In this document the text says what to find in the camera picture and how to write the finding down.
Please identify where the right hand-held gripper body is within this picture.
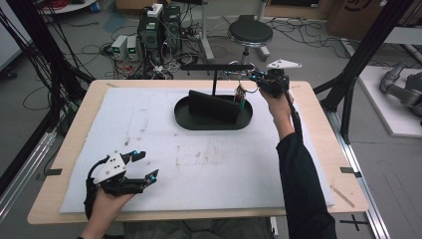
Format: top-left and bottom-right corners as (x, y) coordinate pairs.
(258, 59), (303, 99)

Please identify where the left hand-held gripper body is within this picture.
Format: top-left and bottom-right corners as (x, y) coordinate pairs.
(93, 150), (147, 197)

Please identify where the key ring with coloured tags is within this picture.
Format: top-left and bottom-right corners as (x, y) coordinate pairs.
(233, 70), (261, 112)

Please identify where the black wallet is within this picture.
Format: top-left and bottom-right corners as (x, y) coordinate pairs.
(188, 89), (243, 125)

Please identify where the black oval tray hook stand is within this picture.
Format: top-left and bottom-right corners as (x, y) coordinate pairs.
(173, 64), (255, 131)

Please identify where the person's right hand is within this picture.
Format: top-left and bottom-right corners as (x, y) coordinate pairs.
(259, 87), (296, 124)

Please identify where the person's left hand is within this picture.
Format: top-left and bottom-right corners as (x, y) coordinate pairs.
(84, 189), (136, 237)

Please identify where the black round stool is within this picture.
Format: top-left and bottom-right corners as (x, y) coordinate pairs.
(222, 14), (274, 81)

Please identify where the white foam mat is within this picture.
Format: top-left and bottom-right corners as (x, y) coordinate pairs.
(59, 87), (335, 214)

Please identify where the white table leg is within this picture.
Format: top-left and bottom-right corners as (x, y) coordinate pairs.
(198, 0), (216, 63)

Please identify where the person's lap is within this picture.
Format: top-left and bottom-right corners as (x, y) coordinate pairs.
(123, 217), (277, 239)

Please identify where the black computer tower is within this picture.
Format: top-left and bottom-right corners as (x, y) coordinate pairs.
(136, 13), (164, 66)
(162, 5), (183, 54)

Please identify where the cardboard box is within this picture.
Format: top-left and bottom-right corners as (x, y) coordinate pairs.
(326, 0), (422, 43)

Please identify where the white platform board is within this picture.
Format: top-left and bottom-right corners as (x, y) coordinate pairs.
(357, 65), (422, 138)

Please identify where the grey bench power supply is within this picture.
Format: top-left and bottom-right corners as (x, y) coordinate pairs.
(125, 35), (140, 62)
(110, 35), (128, 62)

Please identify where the white power adapter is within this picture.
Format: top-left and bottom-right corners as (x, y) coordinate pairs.
(146, 3), (164, 18)

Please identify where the thin wooden strip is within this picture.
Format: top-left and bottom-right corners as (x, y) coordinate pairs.
(329, 184), (355, 209)

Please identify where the black tape cross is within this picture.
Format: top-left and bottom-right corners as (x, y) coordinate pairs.
(339, 214), (369, 232)

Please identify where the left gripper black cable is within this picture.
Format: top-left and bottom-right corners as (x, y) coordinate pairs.
(83, 155), (110, 220)

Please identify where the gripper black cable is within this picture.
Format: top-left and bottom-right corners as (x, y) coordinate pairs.
(83, 155), (110, 220)
(282, 78), (304, 142)

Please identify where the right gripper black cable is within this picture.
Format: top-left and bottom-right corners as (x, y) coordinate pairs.
(282, 78), (304, 142)

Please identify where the aluminium rail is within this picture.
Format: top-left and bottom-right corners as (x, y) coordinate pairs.
(326, 109), (392, 239)
(0, 128), (58, 220)

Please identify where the black frame post with cables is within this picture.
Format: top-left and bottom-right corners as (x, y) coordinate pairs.
(0, 0), (96, 140)

